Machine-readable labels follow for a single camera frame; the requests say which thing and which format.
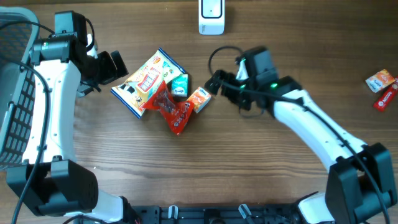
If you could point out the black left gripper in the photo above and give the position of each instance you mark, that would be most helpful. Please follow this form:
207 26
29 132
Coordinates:
111 72

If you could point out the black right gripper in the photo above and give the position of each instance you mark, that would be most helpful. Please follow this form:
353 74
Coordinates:
228 77

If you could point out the small orange box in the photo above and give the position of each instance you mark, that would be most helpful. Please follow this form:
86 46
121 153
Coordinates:
380 80
200 98

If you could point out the blue yellow snack bag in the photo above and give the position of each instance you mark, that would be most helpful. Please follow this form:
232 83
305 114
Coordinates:
144 82

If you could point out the small teal box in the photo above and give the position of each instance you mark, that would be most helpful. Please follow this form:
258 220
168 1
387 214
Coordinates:
179 86

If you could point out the red candy bag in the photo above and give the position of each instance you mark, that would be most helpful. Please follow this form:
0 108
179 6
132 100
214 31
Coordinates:
175 113

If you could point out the red chocolate wafer bar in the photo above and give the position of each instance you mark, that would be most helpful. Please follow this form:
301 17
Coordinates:
387 97

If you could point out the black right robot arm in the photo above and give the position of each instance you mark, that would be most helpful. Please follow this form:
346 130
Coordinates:
360 180

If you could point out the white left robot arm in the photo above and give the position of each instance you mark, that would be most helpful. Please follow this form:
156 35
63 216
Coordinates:
49 182

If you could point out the white barcode scanner box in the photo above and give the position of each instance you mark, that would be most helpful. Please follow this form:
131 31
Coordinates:
211 17

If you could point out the grey plastic shopping basket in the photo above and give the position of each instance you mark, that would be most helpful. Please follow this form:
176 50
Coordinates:
17 92

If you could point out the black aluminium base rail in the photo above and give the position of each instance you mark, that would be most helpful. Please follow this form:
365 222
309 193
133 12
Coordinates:
264 214

